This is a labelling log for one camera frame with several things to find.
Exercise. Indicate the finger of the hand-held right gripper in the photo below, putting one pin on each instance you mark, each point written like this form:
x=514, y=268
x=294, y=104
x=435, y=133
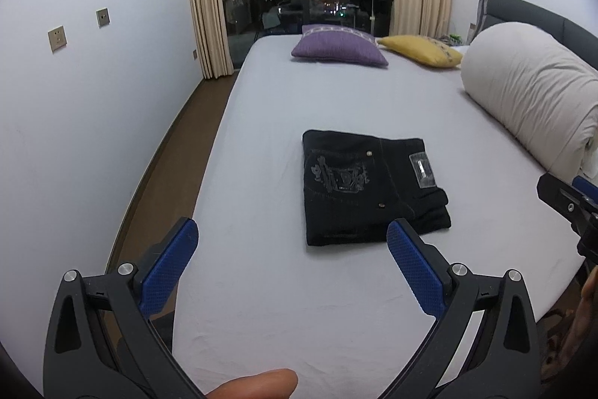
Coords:
x=560, y=198
x=587, y=187

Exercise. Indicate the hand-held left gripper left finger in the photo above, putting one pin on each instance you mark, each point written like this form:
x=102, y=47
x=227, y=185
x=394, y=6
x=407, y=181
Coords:
x=168, y=263

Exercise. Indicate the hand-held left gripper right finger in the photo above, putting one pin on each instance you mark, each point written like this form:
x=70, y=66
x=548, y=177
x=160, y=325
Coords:
x=416, y=268

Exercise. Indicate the black pants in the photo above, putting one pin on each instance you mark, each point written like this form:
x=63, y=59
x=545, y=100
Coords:
x=345, y=202

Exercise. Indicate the person's right forearm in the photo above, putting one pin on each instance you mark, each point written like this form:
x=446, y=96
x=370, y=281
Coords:
x=589, y=310

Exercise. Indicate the person's left hand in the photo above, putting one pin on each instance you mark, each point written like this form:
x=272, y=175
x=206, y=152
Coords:
x=257, y=386

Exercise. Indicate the patterned cloth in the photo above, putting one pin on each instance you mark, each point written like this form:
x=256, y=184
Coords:
x=567, y=347

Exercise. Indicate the rolled beige duvet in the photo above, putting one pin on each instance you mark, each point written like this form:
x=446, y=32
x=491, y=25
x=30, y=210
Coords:
x=523, y=86

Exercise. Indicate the white bed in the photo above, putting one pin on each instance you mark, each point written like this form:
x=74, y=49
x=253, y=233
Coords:
x=261, y=146

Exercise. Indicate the dark grey headboard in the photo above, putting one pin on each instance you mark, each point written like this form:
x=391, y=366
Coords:
x=532, y=8

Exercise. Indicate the yellow pillow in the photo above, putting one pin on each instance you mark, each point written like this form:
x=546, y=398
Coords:
x=420, y=49

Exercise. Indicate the purple pillow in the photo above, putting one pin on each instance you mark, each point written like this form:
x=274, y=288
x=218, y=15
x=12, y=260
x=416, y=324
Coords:
x=336, y=48

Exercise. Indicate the wall socket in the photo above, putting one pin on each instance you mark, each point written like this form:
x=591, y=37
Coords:
x=103, y=17
x=56, y=38

